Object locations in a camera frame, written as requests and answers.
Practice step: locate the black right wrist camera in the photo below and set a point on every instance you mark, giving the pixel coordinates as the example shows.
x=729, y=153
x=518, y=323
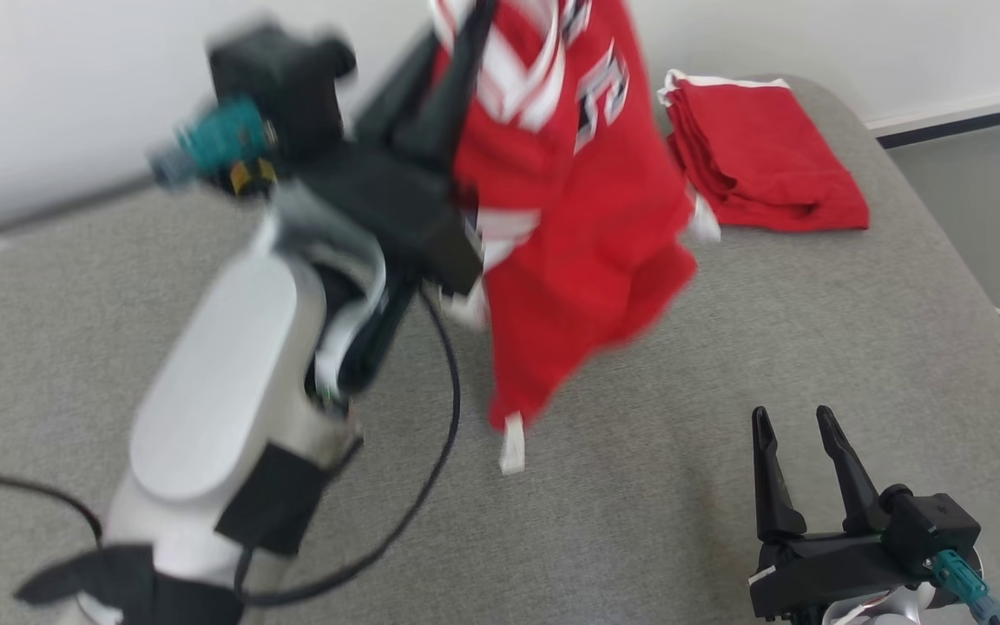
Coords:
x=934, y=529

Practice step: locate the grey fabric sofa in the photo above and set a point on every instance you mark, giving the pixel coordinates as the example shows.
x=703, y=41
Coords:
x=639, y=521

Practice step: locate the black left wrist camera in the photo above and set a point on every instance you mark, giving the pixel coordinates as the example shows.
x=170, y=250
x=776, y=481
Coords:
x=279, y=78

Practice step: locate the wall baseboard strip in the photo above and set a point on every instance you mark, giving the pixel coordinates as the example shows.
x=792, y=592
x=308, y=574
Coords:
x=969, y=117

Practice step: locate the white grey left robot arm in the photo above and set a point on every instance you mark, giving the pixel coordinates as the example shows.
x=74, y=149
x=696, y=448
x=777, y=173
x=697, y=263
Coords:
x=213, y=373

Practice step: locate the red shorts with white stripe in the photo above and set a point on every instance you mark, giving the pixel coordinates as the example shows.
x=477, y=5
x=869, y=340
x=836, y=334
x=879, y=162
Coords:
x=760, y=156

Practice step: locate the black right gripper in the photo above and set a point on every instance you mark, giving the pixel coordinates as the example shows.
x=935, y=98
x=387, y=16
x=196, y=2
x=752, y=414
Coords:
x=838, y=573

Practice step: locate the teal right camera connector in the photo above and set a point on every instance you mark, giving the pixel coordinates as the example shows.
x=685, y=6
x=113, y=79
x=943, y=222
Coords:
x=960, y=582

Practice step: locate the red jersey with white sleeves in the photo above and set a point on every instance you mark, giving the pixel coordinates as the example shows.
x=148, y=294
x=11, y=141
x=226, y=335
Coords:
x=578, y=260

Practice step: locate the teal camera connector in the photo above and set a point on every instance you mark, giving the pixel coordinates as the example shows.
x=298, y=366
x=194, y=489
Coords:
x=960, y=582
x=222, y=139

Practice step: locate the teal left camera connector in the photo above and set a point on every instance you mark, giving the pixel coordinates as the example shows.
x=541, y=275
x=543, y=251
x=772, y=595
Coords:
x=222, y=139

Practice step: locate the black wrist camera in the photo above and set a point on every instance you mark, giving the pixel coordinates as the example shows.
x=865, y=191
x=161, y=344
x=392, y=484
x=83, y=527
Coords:
x=279, y=78
x=934, y=529

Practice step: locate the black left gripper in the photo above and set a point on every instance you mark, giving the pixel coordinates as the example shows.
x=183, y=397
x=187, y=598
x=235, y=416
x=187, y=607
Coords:
x=404, y=217

